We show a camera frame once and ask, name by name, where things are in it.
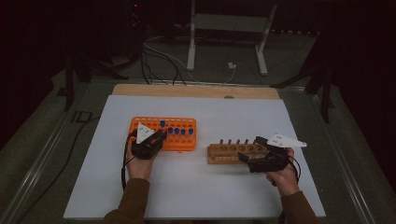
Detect long black floor cable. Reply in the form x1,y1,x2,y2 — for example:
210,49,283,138
15,115,101,224

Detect black floor cables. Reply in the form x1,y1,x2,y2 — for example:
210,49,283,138
140,40,199,87

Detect right hand-held gripper black cable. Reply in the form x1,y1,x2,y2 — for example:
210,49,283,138
288,155,302,184

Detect wooden test tube rack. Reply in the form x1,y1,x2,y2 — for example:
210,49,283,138
206,138,271,165

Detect orange plastic test tube rack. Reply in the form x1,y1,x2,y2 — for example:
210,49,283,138
128,116,197,153

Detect metal floor rail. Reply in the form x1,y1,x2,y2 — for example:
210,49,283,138
0,90,92,224
307,92,377,224

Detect dark equipment rack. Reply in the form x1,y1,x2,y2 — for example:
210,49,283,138
124,0,145,62

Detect white plug with cable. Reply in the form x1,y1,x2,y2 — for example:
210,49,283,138
222,62,237,84

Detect hand-held gripper black cable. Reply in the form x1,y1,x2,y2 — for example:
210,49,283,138
288,155,302,184
120,130,138,191

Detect person's right hand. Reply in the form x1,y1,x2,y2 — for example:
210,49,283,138
265,147,297,197

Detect white table sheet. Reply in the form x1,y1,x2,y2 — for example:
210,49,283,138
63,94,327,220

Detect left hand-held gripper black cable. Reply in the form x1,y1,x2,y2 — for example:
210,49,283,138
120,130,138,191

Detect black tripod stand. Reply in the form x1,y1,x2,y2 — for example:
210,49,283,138
270,59,336,124
57,49,129,112

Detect person's left hand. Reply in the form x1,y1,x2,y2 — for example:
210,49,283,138
125,141,157,181

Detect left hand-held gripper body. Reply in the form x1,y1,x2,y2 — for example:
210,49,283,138
130,122,166,161

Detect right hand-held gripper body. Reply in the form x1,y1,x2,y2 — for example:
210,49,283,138
247,133,307,174

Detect white metal stand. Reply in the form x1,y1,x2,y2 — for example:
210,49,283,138
186,0,278,77

